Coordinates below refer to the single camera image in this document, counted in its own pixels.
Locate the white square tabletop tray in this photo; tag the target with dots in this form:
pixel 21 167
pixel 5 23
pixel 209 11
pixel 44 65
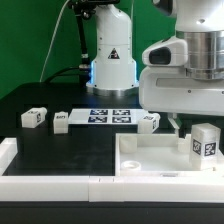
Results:
pixel 153 155

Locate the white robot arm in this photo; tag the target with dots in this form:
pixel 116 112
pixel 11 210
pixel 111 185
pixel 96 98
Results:
pixel 199 22

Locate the white U-shaped fence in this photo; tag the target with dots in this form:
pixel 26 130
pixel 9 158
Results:
pixel 208 187

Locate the white marker base plate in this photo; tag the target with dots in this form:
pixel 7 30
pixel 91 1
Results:
pixel 106 116

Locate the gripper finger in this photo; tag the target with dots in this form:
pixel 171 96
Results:
pixel 175 122

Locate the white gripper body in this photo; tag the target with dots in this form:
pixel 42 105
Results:
pixel 165 87

